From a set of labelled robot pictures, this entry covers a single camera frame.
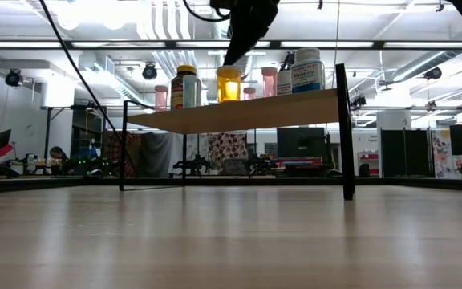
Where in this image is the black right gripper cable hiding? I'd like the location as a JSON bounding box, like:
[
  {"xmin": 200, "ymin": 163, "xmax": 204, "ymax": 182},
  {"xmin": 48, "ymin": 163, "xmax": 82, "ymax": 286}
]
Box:
[{"xmin": 181, "ymin": 0, "xmax": 232, "ymax": 23}]

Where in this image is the black overhead beam with lights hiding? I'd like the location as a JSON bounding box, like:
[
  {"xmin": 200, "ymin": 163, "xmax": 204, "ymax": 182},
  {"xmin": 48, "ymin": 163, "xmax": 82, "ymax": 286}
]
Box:
[{"xmin": 0, "ymin": 39, "xmax": 462, "ymax": 51}]

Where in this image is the orange translucent pill vial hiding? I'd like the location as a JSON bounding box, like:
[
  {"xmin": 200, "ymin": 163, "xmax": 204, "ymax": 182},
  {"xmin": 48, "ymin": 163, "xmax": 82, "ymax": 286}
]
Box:
[{"xmin": 216, "ymin": 65, "xmax": 243, "ymax": 104}]

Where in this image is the brown bottle with yellow cap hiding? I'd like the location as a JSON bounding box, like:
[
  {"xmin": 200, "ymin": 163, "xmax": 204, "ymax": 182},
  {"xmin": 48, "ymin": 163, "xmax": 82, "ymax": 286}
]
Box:
[{"xmin": 170, "ymin": 64, "xmax": 198, "ymax": 111}]

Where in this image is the black aluminium table frame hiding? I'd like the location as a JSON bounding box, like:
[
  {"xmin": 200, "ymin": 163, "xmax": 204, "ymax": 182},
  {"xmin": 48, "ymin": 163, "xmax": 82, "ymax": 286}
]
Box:
[{"xmin": 0, "ymin": 176, "xmax": 462, "ymax": 196}]

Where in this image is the black partition panel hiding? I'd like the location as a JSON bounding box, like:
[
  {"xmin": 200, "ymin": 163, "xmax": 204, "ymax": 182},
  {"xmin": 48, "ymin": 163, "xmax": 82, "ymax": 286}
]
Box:
[{"xmin": 379, "ymin": 128, "xmax": 436, "ymax": 178}]

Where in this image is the red and blue bench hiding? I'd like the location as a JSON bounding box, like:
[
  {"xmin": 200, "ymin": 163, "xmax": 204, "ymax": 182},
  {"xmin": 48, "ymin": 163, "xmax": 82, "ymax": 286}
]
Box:
[{"xmin": 277, "ymin": 157, "xmax": 324, "ymax": 177}]

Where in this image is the white shelf with red boxes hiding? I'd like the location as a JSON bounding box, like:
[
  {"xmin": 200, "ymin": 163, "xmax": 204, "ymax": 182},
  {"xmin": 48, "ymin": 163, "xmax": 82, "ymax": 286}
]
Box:
[{"xmin": 357, "ymin": 150, "xmax": 380, "ymax": 177}]

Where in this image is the blue vial with white cap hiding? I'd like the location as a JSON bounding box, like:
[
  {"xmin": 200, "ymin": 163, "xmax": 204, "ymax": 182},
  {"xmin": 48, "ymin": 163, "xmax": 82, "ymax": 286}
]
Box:
[{"xmin": 182, "ymin": 74, "xmax": 203, "ymax": 109}]

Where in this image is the wooden shelf with black legs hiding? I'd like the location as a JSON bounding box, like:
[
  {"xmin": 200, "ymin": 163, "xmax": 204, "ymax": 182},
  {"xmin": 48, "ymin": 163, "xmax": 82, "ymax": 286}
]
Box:
[{"xmin": 118, "ymin": 63, "xmax": 356, "ymax": 201}]

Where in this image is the black round ceiling camera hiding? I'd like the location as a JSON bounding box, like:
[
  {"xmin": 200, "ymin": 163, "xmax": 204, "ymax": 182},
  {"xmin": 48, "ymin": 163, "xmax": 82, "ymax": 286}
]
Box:
[
  {"xmin": 5, "ymin": 68, "xmax": 23, "ymax": 88},
  {"xmin": 141, "ymin": 63, "xmax": 159, "ymax": 81},
  {"xmin": 423, "ymin": 66, "xmax": 443, "ymax": 81}
]

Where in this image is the black storage rack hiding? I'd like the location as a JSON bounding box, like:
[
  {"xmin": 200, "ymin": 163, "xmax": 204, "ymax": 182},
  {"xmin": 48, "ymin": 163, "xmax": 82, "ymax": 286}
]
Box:
[{"xmin": 70, "ymin": 104, "xmax": 107, "ymax": 177}]

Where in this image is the black laptop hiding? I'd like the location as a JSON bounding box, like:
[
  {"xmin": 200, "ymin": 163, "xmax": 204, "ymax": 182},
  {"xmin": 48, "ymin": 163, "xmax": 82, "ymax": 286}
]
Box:
[{"xmin": 0, "ymin": 128, "xmax": 12, "ymax": 152}]

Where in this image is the white cloth with brown flowers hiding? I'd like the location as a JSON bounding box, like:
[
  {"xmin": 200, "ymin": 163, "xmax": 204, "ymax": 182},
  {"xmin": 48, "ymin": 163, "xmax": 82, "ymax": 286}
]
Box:
[{"xmin": 208, "ymin": 132, "xmax": 249, "ymax": 176}]

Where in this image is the person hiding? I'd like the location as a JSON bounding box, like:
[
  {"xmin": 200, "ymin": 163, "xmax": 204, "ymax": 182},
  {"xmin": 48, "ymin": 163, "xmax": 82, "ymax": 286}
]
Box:
[{"xmin": 49, "ymin": 145, "xmax": 71, "ymax": 176}]

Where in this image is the grey cloth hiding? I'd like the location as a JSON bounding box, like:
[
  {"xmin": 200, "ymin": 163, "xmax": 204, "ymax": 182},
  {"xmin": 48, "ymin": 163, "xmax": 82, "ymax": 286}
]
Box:
[{"xmin": 137, "ymin": 132, "xmax": 184, "ymax": 178}]

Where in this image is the white melatonin bottle blue label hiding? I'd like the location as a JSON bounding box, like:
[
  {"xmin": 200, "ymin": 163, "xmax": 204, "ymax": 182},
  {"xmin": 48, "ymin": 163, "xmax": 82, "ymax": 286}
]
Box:
[
  {"xmin": 276, "ymin": 68, "xmax": 294, "ymax": 96},
  {"xmin": 290, "ymin": 47, "xmax": 326, "ymax": 95}
]

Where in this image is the colourful floral poster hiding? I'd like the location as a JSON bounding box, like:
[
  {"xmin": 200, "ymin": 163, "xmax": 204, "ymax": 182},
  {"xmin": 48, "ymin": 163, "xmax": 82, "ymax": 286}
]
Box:
[{"xmin": 431, "ymin": 128, "xmax": 462, "ymax": 180}]

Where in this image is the dark red patterned cloth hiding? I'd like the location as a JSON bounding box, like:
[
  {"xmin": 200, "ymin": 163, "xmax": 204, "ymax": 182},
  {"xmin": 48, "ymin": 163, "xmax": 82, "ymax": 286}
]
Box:
[{"xmin": 102, "ymin": 131, "xmax": 142, "ymax": 178}]

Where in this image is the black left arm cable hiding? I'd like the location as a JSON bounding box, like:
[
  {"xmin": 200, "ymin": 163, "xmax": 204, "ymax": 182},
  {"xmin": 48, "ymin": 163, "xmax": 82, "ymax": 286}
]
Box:
[{"xmin": 38, "ymin": 0, "xmax": 123, "ymax": 136}]

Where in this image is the black camera on pole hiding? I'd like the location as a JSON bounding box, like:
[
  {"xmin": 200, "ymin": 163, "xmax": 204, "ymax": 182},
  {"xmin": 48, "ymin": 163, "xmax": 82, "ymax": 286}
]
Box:
[{"xmin": 281, "ymin": 51, "xmax": 296, "ymax": 71}]

